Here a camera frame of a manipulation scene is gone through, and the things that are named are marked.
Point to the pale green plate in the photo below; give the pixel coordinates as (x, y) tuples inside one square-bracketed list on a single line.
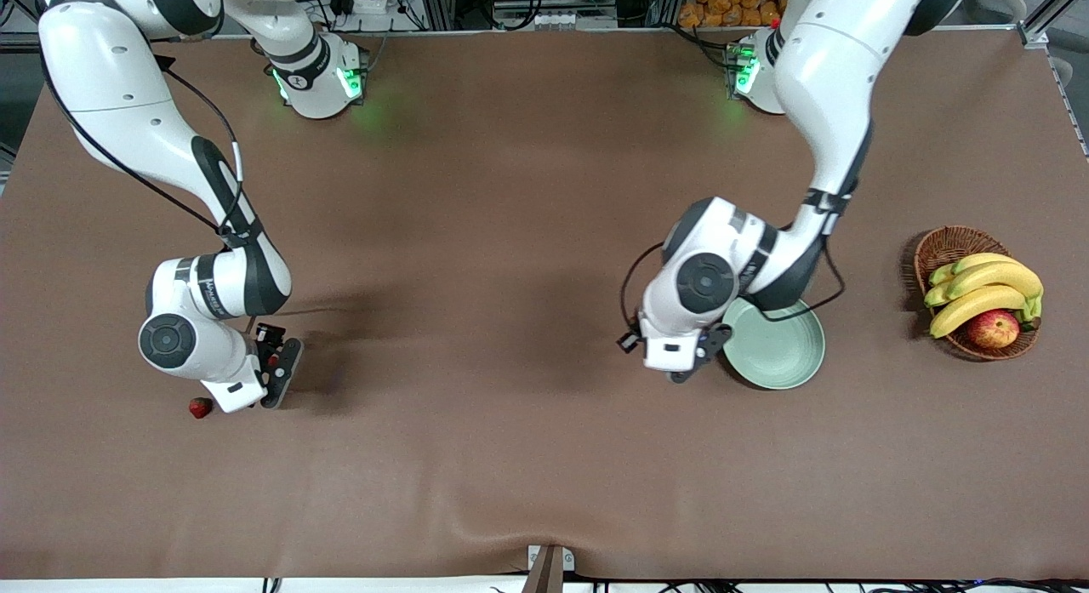
[(791, 355)]

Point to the aluminium frame profile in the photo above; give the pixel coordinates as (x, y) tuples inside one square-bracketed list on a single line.
[(668, 2), (438, 6)]

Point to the white connector block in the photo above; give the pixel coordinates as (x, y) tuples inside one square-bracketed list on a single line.
[(561, 19)]

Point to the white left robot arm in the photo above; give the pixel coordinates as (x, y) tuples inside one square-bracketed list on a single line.
[(834, 65)]

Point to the red apple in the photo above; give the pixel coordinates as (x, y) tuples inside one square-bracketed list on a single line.
[(992, 329)]

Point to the metal table bracket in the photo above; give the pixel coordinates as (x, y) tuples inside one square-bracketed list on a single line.
[(549, 572)]

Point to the brown table cover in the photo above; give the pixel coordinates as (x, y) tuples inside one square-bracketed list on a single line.
[(510, 236)]

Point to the greenish yellow banana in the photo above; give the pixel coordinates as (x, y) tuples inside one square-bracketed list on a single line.
[(978, 259), (936, 295)]

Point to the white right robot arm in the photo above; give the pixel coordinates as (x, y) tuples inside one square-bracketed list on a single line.
[(119, 82)]

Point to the brown wicker basket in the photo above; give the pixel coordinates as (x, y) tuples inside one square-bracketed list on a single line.
[(944, 244)]

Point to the bag of orange fruit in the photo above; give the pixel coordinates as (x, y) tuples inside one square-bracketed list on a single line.
[(723, 6)]

